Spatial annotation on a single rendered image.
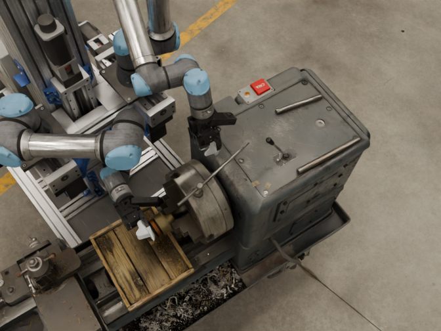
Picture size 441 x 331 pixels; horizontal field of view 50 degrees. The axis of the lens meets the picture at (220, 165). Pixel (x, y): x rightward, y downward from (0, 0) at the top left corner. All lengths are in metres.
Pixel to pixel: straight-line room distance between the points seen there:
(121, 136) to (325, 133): 0.77
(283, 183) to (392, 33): 2.60
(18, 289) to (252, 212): 0.98
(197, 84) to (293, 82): 0.66
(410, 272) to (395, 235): 0.24
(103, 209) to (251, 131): 1.31
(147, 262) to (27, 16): 1.03
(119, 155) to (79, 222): 1.31
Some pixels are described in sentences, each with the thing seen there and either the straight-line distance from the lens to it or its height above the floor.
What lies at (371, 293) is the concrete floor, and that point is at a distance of 3.02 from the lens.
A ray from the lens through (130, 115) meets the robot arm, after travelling 1.69.
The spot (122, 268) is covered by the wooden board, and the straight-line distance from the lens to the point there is 2.02.
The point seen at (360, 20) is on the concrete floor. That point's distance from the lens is 4.17.
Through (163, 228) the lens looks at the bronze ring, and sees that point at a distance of 1.82.
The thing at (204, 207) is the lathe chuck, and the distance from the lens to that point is 1.72.
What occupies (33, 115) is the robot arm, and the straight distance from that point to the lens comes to 1.89.
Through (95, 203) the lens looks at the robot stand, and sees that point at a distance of 2.91.
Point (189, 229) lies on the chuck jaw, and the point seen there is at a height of 1.11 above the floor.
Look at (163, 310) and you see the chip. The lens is 2.26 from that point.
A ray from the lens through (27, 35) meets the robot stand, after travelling 1.90.
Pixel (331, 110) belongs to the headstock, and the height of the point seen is 1.26.
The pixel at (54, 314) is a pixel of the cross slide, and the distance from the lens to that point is 1.95.
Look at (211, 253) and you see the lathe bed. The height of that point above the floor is 0.87.
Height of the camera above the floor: 2.79
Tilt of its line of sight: 62 degrees down
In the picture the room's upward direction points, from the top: 2 degrees clockwise
